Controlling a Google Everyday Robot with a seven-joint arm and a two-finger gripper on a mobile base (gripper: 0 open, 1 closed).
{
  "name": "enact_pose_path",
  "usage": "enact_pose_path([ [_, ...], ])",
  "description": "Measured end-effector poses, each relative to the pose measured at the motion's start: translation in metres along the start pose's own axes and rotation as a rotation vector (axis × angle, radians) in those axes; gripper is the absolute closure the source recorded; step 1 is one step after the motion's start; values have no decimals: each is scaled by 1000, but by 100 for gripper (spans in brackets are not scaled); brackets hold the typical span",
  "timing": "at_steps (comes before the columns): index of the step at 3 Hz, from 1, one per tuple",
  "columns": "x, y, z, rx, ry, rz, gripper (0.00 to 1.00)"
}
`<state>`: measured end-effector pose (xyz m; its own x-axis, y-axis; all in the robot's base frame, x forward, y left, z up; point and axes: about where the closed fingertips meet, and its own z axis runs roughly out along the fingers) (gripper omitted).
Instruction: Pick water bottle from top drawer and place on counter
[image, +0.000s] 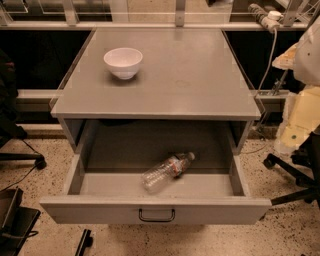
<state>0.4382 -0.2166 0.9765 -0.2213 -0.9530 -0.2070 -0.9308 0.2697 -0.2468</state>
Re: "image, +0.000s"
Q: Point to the clear plastic water bottle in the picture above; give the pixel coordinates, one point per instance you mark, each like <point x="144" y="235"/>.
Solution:
<point x="156" y="178"/>

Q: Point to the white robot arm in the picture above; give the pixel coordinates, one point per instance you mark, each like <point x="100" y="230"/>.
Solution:
<point x="301" y="114"/>

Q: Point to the grey cabinet counter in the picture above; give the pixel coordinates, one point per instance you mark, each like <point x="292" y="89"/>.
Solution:
<point x="185" y="74"/>

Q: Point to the grey open top drawer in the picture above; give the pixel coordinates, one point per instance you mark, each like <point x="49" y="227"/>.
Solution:
<point x="103" y="185"/>

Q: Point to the white ceramic bowl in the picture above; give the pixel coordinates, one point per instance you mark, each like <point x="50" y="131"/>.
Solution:
<point x="124" y="63"/>

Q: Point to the black office chair base right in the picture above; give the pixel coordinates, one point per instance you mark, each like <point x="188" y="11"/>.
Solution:
<point x="307" y="155"/>

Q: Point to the white power strip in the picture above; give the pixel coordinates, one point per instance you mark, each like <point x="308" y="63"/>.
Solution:
<point x="268" y="20"/>

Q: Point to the black bin lower left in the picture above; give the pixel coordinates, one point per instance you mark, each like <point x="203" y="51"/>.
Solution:
<point x="16" y="222"/>

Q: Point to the black drawer handle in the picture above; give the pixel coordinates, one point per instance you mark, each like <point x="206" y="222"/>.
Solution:
<point x="156" y="216"/>

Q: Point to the black floor bracket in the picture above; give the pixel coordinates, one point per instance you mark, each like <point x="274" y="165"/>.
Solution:
<point x="85" y="242"/>

